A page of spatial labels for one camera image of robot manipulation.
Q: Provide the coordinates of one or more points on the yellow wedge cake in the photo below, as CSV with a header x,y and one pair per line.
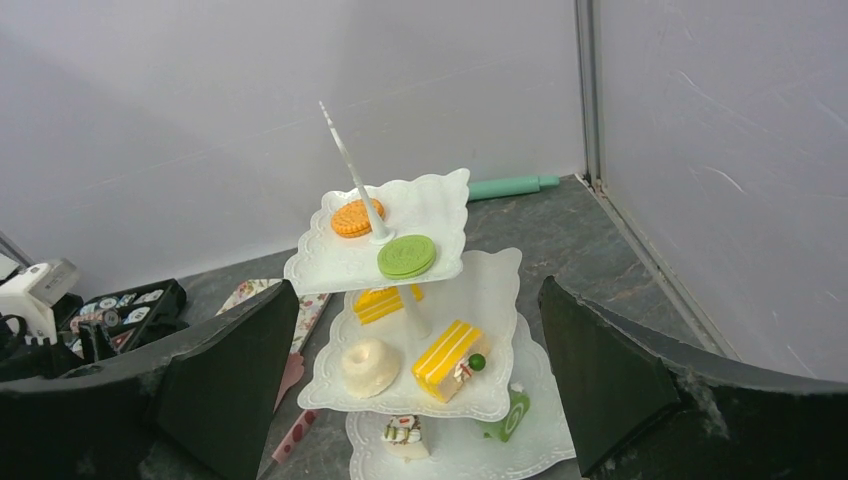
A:
x,y
374,304

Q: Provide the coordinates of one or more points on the green macaron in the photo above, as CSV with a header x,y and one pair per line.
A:
x,y
406,256

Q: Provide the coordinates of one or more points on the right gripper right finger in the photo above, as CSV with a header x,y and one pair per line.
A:
x,y
644,405

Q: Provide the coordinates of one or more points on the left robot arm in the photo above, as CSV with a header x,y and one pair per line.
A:
x,y
21,361

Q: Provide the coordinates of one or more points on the yellow cube cake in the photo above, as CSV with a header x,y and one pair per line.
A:
x,y
452,359

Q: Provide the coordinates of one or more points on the orange macaron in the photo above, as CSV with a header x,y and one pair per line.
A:
x,y
351,220

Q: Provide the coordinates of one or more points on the white three-tier cake stand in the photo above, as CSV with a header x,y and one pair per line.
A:
x,y
474,286

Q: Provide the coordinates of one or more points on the white decorated cake slice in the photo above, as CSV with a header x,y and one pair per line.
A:
x,y
403,437

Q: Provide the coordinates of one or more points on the floral serving tray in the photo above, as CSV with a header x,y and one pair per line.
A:
x,y
311,307

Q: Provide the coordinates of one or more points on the mint green rolling pin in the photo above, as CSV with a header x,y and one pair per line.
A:
x,y
514,186

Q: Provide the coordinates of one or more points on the black poker chip case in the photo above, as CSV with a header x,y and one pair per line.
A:
x,y
132,317

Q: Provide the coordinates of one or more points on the cream dome cake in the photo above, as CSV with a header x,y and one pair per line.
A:
x,y
369,366

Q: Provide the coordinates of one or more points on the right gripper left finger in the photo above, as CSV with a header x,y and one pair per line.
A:
x,y
199,401

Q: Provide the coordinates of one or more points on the green cake piece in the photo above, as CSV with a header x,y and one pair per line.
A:
x,y
503,429

